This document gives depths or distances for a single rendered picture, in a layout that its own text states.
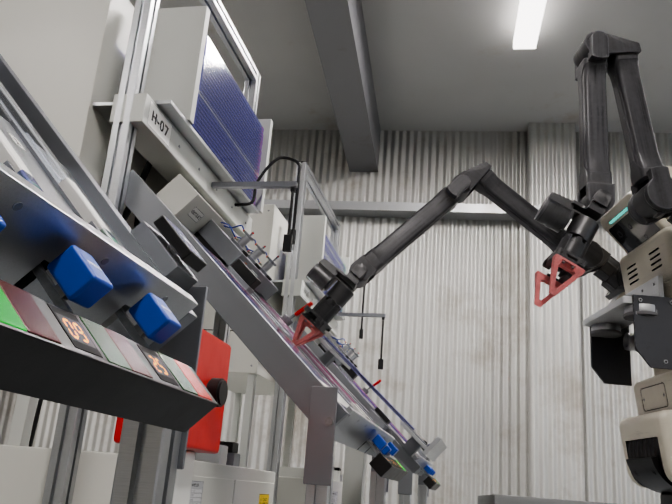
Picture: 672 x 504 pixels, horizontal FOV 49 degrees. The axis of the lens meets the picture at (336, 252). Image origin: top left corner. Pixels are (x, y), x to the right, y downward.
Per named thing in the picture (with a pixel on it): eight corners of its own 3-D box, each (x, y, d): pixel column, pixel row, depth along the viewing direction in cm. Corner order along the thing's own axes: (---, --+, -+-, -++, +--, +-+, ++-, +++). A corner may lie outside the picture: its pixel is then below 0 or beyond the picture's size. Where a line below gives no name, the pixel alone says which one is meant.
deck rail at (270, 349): (324, 437, 137) (349, 413, 138) (322, 436, 135) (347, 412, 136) (115, 191, 163) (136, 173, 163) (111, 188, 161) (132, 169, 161)
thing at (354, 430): (375, 457, 198) (395, 439, 199) (325, 437, 137) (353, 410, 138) (372, 454, 199) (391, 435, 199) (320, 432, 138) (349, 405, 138)
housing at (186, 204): (223, 288, 223) (258, 256, 224) (154, 233, 177) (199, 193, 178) (207, 270, 226) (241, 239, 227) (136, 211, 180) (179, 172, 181)
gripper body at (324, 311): (301, 309, 190) (321, 288, 191) (310, 318, 200) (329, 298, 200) (319, 326, 188) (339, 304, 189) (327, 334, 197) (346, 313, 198)
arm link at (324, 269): (370, 269, 192) (366, 278, 201) (337, 240, 194) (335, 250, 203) (339, 301, 189) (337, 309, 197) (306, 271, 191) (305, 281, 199)
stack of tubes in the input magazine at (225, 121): (255, 207, 228) (264, 129, 236) (193, 129, 180) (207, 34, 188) (216, 207, 230) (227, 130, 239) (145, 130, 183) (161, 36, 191)
